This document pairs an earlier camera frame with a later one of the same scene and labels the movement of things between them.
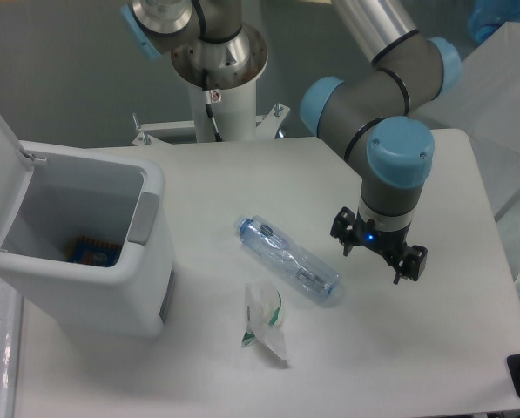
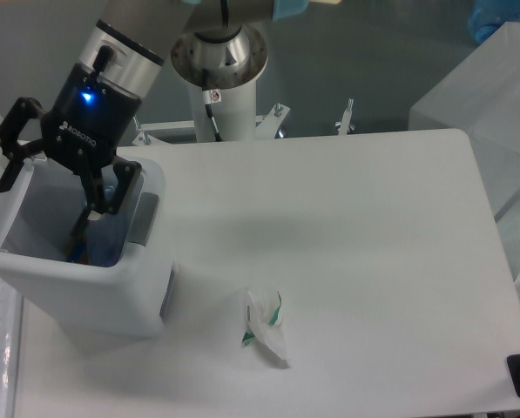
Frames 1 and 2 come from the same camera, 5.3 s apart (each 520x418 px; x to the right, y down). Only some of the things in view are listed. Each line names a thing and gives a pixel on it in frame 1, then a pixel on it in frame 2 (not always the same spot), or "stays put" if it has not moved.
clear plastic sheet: [1, 344] stays put
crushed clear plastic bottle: [264, 237] -> [105, 238]
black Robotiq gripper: [365, 232] -> [84, 131]
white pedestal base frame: [267, 126] stays put
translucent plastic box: [496, 104] stays put
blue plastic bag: [485, 16] stays put
